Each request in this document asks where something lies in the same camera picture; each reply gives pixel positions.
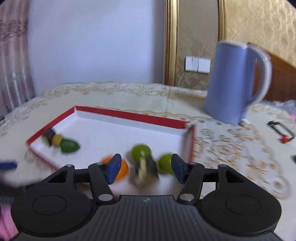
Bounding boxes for large green tomato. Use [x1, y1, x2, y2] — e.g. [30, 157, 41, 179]
[131, 144, 151, 162]

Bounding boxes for small red cherry tomato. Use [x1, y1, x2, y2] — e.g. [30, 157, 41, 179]
[280, 135, 290, 144]

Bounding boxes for orange tangerine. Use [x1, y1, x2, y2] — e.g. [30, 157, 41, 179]
[101, 155, 129, 182]

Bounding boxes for dark green lime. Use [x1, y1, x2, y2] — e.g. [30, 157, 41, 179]
[60, 138, 80, 154]

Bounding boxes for cream embroidered tablecloth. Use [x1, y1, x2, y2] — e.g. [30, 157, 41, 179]
[1, 82, 295, 240]

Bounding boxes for pink patterned curtain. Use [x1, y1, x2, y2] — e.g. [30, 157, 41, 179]
[1, 1, 35, 116]

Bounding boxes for black rectangular frame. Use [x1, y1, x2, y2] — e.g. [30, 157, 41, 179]
[267, 120, 295, 142]

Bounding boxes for white wall switch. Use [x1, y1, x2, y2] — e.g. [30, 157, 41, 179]
[185, 56, 211, 74]

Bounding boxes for red shallow cardboard tray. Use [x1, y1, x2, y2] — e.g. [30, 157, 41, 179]
[26, 106, 195, 169]

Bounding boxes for brown longan fruit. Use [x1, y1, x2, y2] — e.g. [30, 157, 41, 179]
[51, 134, 63, 147]

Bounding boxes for wooden headboard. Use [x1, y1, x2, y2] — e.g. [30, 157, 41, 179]
[264, 51, 296, 102]

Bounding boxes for pink floral blanket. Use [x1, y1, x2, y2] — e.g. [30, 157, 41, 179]
[0, 204, 19, 240]

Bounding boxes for blue electric kettle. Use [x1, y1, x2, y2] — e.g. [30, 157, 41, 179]
[204, 40, 272, 124]

